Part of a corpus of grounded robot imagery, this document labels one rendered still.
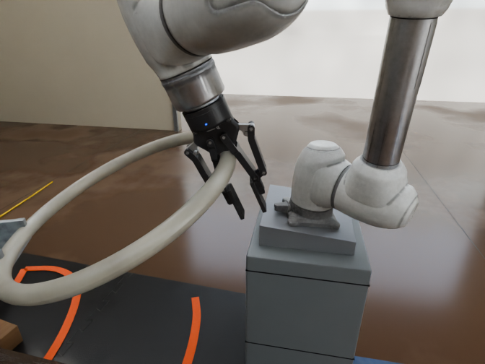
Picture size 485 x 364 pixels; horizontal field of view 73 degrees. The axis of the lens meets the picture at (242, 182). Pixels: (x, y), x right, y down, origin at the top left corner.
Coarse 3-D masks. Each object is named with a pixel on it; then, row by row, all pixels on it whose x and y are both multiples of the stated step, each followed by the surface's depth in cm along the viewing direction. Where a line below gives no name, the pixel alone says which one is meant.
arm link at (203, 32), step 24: (168, 0) 38; (192, 0) 35; (216, 0) 33; (240, 0) 32; (264, 0) 31; (288, 0) 32; (168, 24) 40; (192, 24) 36; (216, 24) 35; (240, 24) 33; (264, 24) 33; (288, 24) 34; (192, 48) 41; (216, 48) 39; (240, 48) 39
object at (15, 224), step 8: (0, 224) 66; (8, 224) 67; (16, 224) 67; (24, 224) 68; (0, 232) 67; (8, 232) 67; (0, 240) 68; (0, 248) 66; (24, 248) 66; (0, 256) 58
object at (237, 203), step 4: (228, 184) 63; (228, 188) 62; (232, 188) 63; (228, 192) 61; (232, 192) 62; (232, 196) 62; (236, 196) 64; (232, 200) 62; (236, 200) 63; (236, 204) 62; (240, 204) 65; (236, 208) 63; (240, 208) 64; (240, 212) 63; (244, 212) 66; (240, 216) 64; (244, 216) 65
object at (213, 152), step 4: (208, 140) 56; (212, 140) 56; (208, 144) 56; (212, 144) 56; (208, 148) 56; (212, 148) 56; (212, 152) 57; (216, 152) 57; (212, 156) 57; (216, 156) 57; (212, 160) 58; (216, 160) 58; (216, 164) 59; (224, 188) 61
